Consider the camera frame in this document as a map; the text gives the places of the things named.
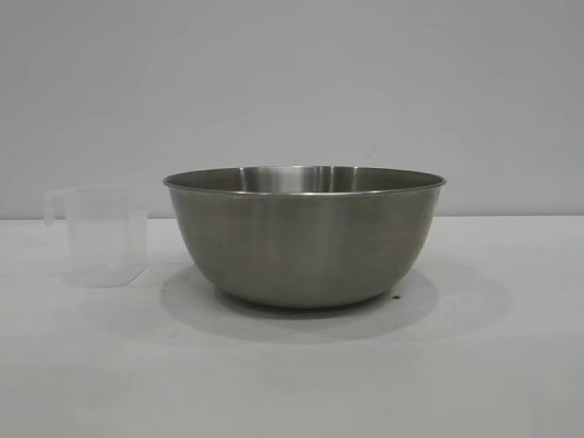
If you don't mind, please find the stainless steel mixing bowl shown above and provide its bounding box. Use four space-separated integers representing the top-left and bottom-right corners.
161 164 448 308

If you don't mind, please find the clear plastic measuring cup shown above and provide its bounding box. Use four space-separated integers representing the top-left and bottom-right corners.
43 183 150 289

